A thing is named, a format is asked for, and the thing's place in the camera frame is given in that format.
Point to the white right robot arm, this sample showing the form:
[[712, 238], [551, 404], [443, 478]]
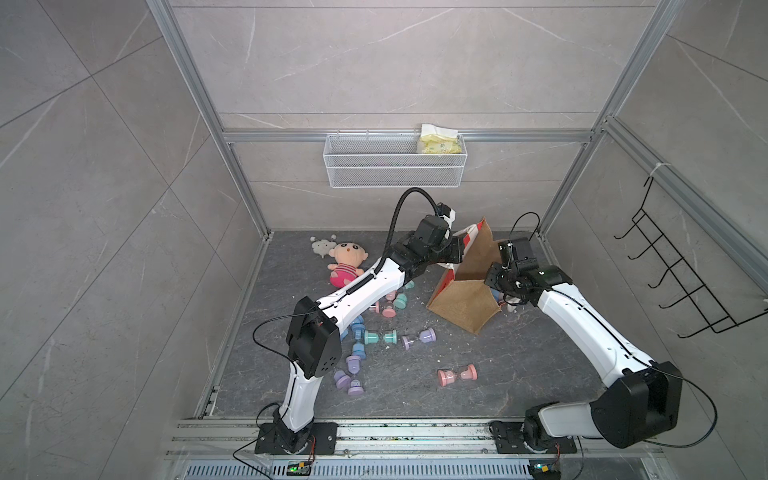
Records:
[[642, 397]]

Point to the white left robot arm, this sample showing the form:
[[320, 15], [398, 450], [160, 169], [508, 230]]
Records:
[[313, 337]]

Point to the green hourglass near bag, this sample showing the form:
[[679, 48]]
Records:
[[401, 300]]

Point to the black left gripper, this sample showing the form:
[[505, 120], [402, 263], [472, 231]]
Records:
[[455, 245]]

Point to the white fluffy plush toy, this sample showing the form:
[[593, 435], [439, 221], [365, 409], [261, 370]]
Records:
[[322, 247]]

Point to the yellow wipes packet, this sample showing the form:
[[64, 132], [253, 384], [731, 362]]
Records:
[[434, 140]]

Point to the pink hourglass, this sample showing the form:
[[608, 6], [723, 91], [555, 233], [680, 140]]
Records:
[[447, 376], [384, 307]]

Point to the black wire hook rack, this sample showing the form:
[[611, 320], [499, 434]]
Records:
[[680, 272]]

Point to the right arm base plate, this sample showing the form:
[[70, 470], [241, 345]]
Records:
[[520, 437]]

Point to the white wire wall basket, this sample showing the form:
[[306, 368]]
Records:
[[390, 161]]

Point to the pink plush doll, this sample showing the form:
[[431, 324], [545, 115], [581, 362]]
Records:
[[346, 268]]

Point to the purple hourglass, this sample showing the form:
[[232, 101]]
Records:
[[343, 378], [424, 337], [355, 388]]

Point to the blue hourglass in pile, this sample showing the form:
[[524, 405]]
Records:
[[357, 327]]

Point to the pink hourglass lying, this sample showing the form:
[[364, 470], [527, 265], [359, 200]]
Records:
[[384, 307]]

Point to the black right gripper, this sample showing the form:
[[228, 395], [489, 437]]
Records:
[[490, 280]]

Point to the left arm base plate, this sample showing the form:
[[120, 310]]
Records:
[[277, 439]]

